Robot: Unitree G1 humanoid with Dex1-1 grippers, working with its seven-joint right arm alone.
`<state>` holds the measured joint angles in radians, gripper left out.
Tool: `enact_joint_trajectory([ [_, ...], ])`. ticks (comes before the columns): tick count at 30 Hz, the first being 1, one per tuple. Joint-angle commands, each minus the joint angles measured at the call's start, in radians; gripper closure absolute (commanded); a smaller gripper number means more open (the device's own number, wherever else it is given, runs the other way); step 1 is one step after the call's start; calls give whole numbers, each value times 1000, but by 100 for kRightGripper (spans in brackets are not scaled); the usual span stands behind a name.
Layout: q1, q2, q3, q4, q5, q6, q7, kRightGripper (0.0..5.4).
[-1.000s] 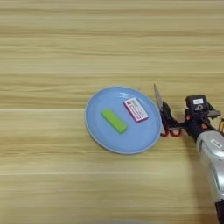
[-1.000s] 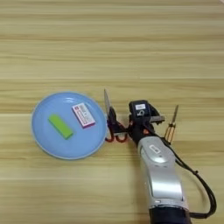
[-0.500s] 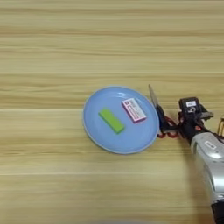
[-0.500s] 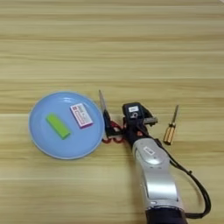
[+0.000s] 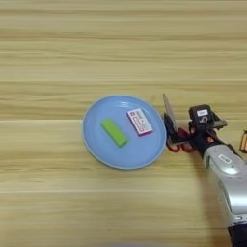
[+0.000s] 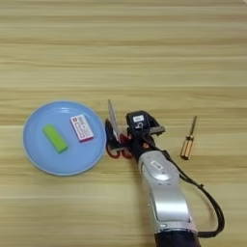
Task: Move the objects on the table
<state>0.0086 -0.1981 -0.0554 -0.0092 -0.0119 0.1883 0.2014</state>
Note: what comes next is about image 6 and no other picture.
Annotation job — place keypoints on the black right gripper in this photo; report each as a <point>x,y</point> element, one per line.
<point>138,144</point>

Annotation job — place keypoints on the white pink small box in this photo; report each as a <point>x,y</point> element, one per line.
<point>82,128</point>

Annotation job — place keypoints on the green rectangular block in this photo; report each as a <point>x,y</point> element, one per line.
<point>55,138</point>

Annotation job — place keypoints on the blue round plate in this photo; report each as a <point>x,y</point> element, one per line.
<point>41,154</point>

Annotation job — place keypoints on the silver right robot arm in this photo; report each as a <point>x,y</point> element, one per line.
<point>167,199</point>

